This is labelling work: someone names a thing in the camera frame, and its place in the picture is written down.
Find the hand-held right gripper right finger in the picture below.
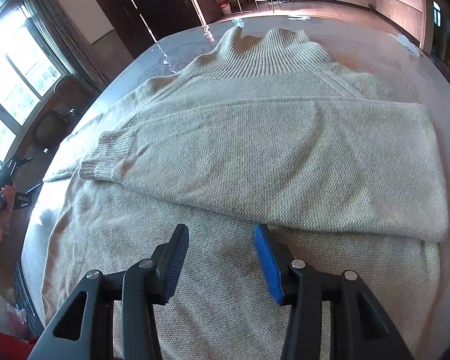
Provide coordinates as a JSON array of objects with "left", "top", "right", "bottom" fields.
[{"left": 254, "top": 223, "right": 414, "bottom": 360}]

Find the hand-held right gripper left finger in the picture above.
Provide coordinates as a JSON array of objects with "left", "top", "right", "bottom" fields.
[{"left": 27, "top": 223, "right": 190, "bottom": 360}]

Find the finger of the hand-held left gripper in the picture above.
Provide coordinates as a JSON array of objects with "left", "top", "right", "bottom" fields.
[
  {"left": 0, "top": 155, "right": 34, "bottom": 190},
  {"left": 13, "top": 183, "right": 43, "bottom": 209}
]

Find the cream knit sweater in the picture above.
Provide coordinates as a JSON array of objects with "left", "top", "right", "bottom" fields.
[{"left": 40, "top": 26, "right": 450, "bottom": 360}]

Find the dark oval-back armchair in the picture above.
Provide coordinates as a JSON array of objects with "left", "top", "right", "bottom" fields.
[{"left": 20, "top": 109, "right": 79, "bottom": 158}]

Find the large bay window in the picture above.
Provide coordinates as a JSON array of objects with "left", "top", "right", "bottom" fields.
[{"left": 0, "top": 2, "right": 70, "bottom": 166}]

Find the tall wooden chair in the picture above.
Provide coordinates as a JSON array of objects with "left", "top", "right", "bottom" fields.
[{"left": 54, "top": 75, "right": 94, "bottom": 121}]

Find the translucent plastic bag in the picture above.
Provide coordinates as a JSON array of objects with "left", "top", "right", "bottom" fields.
[{"left": 0, "top": 285, "right": 27, "bottom": 338}]

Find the long grey curtain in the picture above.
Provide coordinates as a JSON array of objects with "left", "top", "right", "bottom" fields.
[{"left": 26, "top": 0, "right": 113, "bottom": 94}]

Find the dark wooden double door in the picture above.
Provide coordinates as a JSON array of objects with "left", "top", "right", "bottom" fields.
[{"left": 79, "top": 0, "right": 220, "bottom": 51}]

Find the folded white paper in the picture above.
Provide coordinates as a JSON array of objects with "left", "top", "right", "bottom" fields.
[{"left": 392, "top": 34, "right": 421, "bottom": 58}]

